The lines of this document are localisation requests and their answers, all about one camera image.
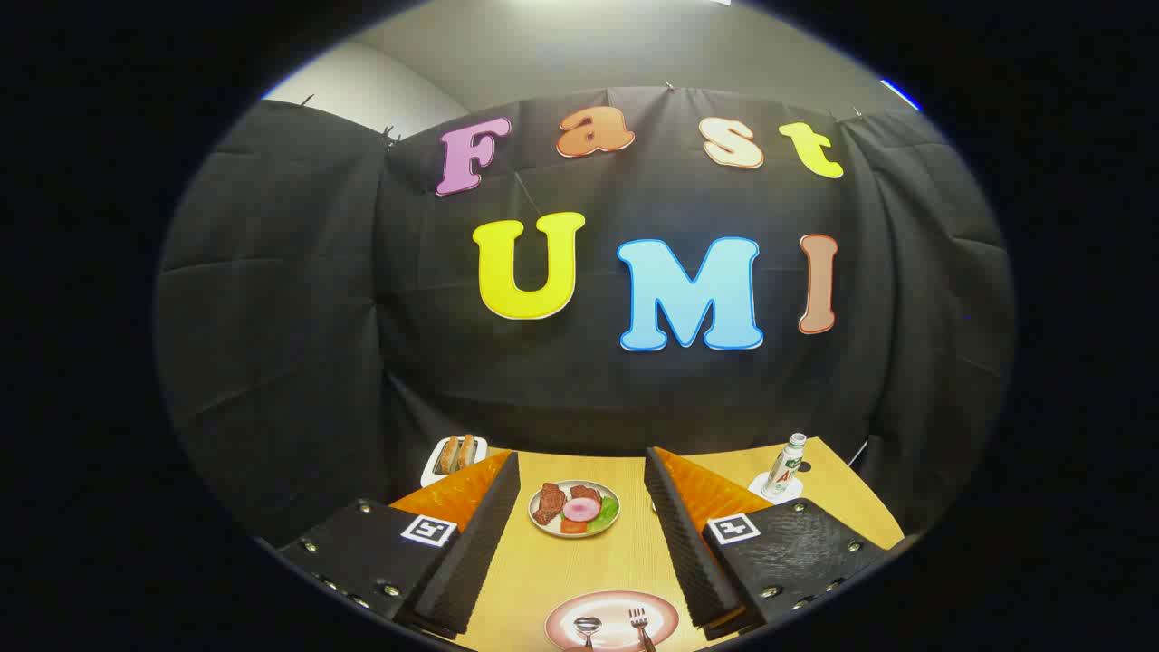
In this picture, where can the orange carrot slice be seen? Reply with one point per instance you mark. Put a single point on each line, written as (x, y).
(572, 526)

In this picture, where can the pink ham slice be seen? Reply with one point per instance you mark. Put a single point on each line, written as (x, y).
(581, 509)

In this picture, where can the grey food plate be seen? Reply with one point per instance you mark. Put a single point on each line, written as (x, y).
(541, 527)

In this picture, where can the green lettuce leaf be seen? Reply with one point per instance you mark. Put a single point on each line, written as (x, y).
(608, 514)

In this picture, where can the toasted bread slice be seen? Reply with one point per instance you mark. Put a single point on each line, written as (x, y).
(449, 455)
(466, 451)

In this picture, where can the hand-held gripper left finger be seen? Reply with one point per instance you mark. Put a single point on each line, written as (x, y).
(475, 552)

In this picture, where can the white coaster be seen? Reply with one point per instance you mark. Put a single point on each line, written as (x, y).
(756, 487)

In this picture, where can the large brown meat piece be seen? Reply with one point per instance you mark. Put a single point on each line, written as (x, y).
(549, 503)

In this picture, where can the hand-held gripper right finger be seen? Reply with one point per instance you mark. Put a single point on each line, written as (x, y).
(688, 552)

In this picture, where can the small brown meat piece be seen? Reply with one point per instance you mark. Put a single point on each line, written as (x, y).
(585, 493)

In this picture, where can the white plastic bottle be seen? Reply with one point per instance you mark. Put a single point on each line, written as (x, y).
(784, 471)

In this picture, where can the pink plate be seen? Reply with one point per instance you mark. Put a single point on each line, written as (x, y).
(566, 611)

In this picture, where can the white toaster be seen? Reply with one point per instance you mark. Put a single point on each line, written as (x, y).
(433, 475)

